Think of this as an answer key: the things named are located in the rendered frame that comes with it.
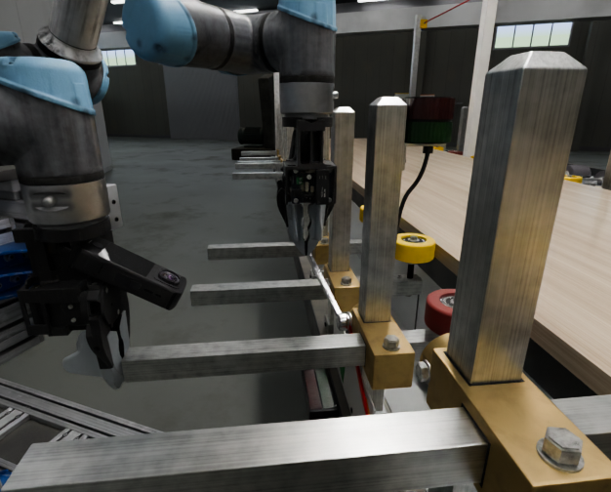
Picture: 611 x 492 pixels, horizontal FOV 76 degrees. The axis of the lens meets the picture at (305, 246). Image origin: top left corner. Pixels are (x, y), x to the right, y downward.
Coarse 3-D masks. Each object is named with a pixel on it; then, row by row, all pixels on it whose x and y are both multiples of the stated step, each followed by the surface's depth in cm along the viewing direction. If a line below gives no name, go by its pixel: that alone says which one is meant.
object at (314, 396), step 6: (306, 372) 69; (312, 372) 69; (306, 378) 67; (312, 378) 67; (306, 384) 66; (312, 384) 66; (312, 390) 64; (312, 396) 63; (318, 396) 63; (312, 402) 62; (318, 402) 62; (312, 408) 61; (318, 408) 61
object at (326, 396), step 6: (318, 372) 69; (324, 372) 69; (318, 378) 67; (324, 378) 67; (318, 384) 66; (324, 384) 66; (324, 390) 64; (330, 390) 64; (324, 396) 63; (330, 396) 63; (324, 402) 62; (330, 402) 62; (324, 408) 61
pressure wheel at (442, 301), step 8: (432, 296) 51; (440, 296) 52; (448, 296) 52; (432, 304) 49; (440, 304) 49; (448, 304) 50; (432, 312) 49; (440, 312) 48; (448, 312) 47; (432, 320) 49; (440, 320) 48; (448, 320) 47; (432, 328) 49; (440, 328) 48; (448, 328) 48
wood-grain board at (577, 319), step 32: (416, 160) 189; (448, 160) 189; (416, 192) 117; (448, 192) 117; (576, 192) 117; (608, 192) 117; (416, 224) 86; (448, 224) 86; (576, 224) 86; (608, 224) 86; (448, 256) 69; (576, 256) 67; (608, 256) 67; (544, 288) 55; (576, 288) 55; (608, 288) 55; (544, 320) 47; (576, 320) 47; (608, 320) 47; (576, 352) 41; (608, 352) 41; (608, 384) 37
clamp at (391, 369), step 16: (352, 320) 56; (368, 336) 49; (384, 336) 49; (400, 336) 49; (368, 352) 48; (384, 352) 46; (400, 352) 46; (368, 368) 48; (384, 368) 46; (400, 368) 46; (384, 384) 47; (400, 384) 47
